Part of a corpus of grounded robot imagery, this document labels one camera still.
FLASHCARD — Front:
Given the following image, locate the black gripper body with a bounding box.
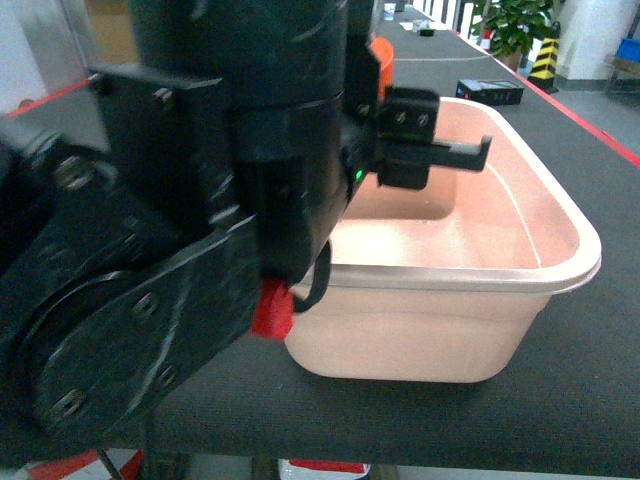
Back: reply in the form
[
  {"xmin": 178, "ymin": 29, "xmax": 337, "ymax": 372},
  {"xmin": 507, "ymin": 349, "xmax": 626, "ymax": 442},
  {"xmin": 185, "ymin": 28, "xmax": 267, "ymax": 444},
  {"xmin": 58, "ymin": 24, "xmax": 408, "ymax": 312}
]
[{"xmin": 219, "ymin": 1, "xmax": 382, "ymax": 284}]

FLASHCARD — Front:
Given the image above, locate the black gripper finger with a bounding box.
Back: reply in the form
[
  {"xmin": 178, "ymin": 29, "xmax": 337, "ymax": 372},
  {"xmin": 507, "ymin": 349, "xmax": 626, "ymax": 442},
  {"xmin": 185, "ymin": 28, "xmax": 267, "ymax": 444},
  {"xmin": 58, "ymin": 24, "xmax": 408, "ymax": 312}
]
[{"xmin": 375, "ymin": 86, "xmax": 492, "ymax": 190}]

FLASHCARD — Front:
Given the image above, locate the pink plastic storage box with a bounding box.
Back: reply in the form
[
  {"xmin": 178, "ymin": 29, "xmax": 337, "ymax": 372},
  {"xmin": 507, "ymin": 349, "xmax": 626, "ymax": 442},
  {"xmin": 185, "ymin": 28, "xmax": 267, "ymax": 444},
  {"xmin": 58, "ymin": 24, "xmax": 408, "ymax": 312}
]
[{"xmin": 285, "ymin": 98, "xmax": 601, "ymax": 383}]

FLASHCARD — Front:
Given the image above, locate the black rectangular device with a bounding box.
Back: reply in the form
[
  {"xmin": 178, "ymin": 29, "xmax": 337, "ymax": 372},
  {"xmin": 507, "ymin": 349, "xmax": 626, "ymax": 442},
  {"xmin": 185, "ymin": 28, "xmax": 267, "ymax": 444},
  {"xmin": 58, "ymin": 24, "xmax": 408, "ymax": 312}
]
[{"xmin": 455, "ymin": 79, "xmax": 524, "ymax": 106}]

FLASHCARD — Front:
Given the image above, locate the red block on gripper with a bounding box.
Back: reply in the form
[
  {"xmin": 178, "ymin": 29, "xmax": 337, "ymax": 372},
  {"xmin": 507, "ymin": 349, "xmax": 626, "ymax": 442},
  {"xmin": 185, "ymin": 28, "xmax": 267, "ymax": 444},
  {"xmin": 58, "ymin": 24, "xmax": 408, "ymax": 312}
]
[{"xmin": 250, "ymin": 278, "xmax": 294, "ymax": 342}]

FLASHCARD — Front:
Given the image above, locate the green potted plant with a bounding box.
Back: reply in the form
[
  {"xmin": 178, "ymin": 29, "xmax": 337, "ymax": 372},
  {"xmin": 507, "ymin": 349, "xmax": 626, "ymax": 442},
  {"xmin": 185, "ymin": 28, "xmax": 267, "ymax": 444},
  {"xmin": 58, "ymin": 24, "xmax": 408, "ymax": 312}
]
[{"xmin": 471, "ymin": 0, "xmax": 565, "ymax": 71}]

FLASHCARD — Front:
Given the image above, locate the steel shelf with blue bins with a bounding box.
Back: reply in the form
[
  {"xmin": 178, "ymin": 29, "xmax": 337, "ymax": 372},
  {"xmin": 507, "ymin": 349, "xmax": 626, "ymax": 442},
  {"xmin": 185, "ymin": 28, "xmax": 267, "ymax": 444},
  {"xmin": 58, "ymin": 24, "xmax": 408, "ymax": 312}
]
[{"xmin": 604, "ymin": 38, "xmax": 639, "ymax": 93}]

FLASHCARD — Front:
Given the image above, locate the black cable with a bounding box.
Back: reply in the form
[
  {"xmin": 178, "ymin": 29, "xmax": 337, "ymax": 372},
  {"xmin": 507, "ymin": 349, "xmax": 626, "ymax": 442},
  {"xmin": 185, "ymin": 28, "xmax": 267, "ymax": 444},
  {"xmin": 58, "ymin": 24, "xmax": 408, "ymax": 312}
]
[{"xmin": 292, "ymin": 242, "xmax": 333, "ymax": 315}]

